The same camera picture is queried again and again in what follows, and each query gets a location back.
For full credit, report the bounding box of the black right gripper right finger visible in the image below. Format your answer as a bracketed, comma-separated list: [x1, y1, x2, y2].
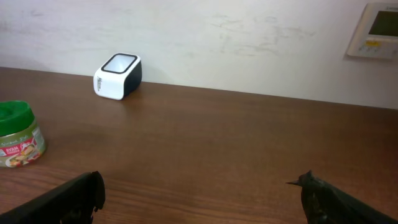
[288, 170, 397, 224]

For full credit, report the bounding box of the white barcode scanner box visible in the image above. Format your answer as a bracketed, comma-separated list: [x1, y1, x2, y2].
[93, 53, 142, 100]

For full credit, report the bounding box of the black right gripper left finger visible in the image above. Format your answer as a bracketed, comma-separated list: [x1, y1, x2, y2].
[1, 171, 106, 224]

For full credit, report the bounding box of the green lid seasoning jar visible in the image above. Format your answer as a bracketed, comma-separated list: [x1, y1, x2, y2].
[1, 101, 46, 168]

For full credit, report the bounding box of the beige wall control panel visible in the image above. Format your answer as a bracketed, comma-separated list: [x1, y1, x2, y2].
[346, 2, 397, 60]

